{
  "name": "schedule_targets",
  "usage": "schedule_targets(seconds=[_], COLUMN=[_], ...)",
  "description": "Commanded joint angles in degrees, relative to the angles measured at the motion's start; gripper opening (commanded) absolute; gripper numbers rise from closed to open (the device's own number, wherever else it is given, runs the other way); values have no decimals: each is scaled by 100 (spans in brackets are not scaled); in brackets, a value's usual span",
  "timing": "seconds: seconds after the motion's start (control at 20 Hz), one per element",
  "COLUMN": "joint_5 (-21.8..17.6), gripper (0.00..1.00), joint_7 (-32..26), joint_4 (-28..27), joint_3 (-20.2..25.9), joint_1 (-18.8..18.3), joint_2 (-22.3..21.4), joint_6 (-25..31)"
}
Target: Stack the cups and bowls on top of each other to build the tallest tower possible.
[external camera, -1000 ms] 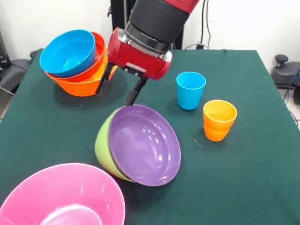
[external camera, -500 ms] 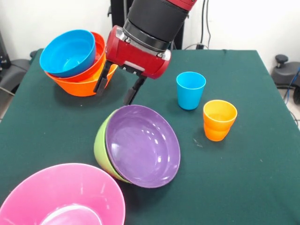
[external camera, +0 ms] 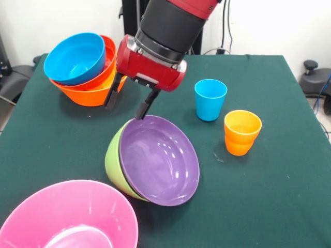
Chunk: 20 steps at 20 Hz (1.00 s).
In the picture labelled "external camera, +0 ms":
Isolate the small translucent blue bowl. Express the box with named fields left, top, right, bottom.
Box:
left=61, top=51, right=104, bottom=81

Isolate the red bowl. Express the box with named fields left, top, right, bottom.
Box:
left=50, top=35, right=117, bottom=91

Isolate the black chair base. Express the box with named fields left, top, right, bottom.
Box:
left=299, top=59, right=331, bottom=116

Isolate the pink bowl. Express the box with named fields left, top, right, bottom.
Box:
left=0, top=179, right=139, bottom=248

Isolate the orange cup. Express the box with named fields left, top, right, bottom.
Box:
left=224, top=134, right=255, bottom=157
left=224, top=110, right=263, bottom=145

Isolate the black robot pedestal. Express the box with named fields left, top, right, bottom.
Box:
left=118, top=0, right=209, bottom=54

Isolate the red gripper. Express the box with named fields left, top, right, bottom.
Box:
left=103, top=34, right=188, bottom=121

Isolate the black wall cable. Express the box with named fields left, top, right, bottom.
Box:
left=221, top=0, right=233, bottom=49

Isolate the large blue bowl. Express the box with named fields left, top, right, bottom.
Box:
left=43, top=32, right=107, bottom=86

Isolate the black office chair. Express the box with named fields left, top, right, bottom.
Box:
left=0, top=33, right=36, bottom=104

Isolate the green bowl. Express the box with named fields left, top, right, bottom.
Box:
left=104, top=120, right=149, bottom=203

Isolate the orange bowl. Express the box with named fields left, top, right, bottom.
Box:
left=49, top=51, right=128, bottom=107

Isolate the purple bowl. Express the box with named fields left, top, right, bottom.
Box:
left=118, top=115, right=201, bottom=207

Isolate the blue cup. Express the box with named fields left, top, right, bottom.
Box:
left=194, top=79, right=229, bottom=122

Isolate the dark green table cloth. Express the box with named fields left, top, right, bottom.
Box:
left=0, top=53, right=331, bottom=248

